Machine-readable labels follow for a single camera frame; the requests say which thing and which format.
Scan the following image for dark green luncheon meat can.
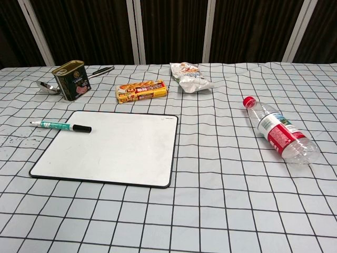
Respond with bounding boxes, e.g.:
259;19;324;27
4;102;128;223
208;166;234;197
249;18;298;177
51;60;92;102

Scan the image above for dark folding screen white frame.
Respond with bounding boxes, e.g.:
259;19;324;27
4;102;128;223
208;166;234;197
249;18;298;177
0;0;337;70

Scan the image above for green whiteboard marker black cap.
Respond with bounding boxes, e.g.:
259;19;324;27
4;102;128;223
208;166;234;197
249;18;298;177
29;120;93;134

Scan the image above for white black checkered tablecloth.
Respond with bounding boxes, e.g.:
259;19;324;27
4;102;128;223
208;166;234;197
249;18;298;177
0;62;337;253

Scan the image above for yellow orange snack box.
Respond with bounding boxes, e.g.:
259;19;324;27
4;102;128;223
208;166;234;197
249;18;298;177
115;80;169;104

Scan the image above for white crinkled snack bag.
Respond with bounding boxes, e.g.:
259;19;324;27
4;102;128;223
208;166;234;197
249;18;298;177
169;62;215;94

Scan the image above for clear plastic bottle red label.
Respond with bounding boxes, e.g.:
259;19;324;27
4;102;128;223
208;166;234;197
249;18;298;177
242;96;321;166

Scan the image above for metal ladle black handle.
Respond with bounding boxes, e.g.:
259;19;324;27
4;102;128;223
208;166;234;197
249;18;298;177
36;66;115;95

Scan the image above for white dry-erase board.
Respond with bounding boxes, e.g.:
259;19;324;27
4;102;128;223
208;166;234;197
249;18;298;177
28;110;179;189

